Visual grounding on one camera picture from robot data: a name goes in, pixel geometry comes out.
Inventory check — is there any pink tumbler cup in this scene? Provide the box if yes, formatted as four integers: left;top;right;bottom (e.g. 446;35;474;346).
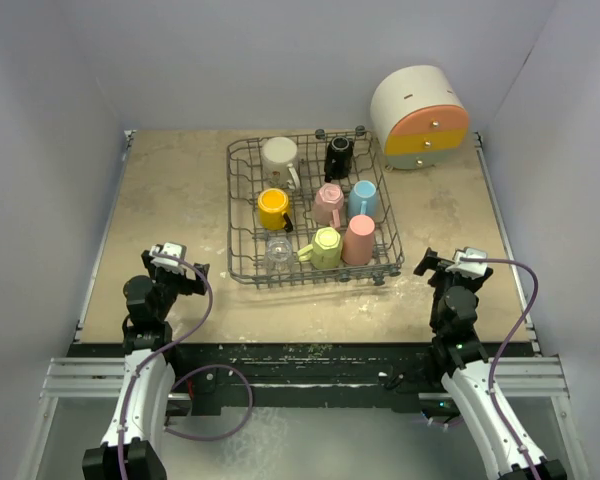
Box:
342;215;375;266

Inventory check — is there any clear glass cup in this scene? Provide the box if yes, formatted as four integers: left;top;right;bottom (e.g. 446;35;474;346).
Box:
264;237;294;274

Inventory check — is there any light green faceted mug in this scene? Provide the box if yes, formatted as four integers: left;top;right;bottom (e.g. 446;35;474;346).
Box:
297;227;342;270

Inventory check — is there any yellow mug black handle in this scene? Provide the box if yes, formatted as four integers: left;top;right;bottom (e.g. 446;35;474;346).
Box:
257;188;294;233

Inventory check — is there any pink faceted mug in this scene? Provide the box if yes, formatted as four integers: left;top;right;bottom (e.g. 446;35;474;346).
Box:
312;183;344;229

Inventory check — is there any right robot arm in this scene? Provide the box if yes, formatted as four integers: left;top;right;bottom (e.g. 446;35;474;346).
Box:
414;247;568;479

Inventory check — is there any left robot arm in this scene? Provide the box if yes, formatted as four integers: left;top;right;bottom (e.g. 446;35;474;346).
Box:
82;242;210;479

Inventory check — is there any light blue mug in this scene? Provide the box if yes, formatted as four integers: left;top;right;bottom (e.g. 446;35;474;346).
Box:
347;180;379;218

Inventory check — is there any round drawer cabinet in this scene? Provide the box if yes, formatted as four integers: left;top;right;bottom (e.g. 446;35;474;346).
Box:
370;65;470;170

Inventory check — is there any white floral mug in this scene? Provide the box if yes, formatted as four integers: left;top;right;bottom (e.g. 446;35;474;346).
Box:
261;136;300;191

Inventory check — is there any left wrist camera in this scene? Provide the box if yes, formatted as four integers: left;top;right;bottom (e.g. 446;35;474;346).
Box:
149;242;187;275

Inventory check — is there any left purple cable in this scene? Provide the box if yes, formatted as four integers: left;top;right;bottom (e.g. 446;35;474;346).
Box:
114;252;255;480

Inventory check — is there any purple cable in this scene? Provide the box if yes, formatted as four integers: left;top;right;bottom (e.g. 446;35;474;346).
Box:
114;252;255;480
424;257;542;480

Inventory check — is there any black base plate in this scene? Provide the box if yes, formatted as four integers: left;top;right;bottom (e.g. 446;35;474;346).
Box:
124;342;476;419

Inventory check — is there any aluminium frame rail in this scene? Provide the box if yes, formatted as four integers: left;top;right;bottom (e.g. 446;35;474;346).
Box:
17;130;589;480

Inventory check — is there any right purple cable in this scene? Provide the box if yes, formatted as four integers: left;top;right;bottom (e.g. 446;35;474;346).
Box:
424;257;542;480

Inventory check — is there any grey wire dish rack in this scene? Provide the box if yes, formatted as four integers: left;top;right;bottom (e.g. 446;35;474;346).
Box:
226;126;404;287

